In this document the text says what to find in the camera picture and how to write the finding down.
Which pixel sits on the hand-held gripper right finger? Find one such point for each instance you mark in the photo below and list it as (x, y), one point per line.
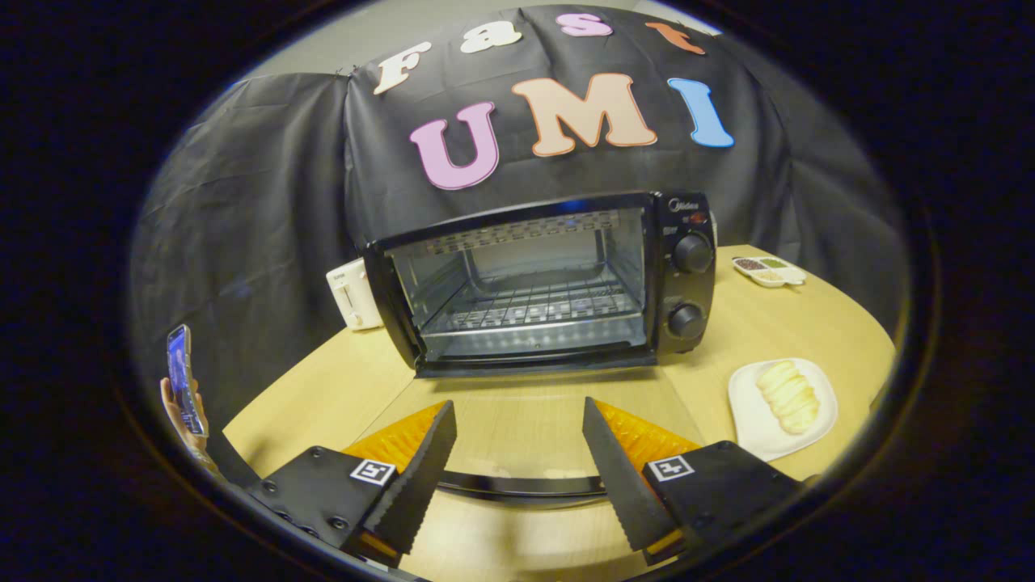
(618, 485)

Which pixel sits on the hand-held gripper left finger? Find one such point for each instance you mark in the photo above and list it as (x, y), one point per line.
(420, 477)

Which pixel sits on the ridged bread roll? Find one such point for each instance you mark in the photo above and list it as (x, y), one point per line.
(788, 396)

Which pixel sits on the black toaster oven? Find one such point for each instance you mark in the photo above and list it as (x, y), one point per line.
(687, 234)

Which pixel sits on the white pop-up toaster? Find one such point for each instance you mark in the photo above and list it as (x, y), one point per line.
(356, 295)

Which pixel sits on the white square plate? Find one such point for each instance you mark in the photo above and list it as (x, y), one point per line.
(756, 428)

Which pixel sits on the smartphone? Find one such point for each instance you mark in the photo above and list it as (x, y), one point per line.
(182, 380)

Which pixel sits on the white divided condiment dish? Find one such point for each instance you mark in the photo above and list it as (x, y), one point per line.
(768, 271)

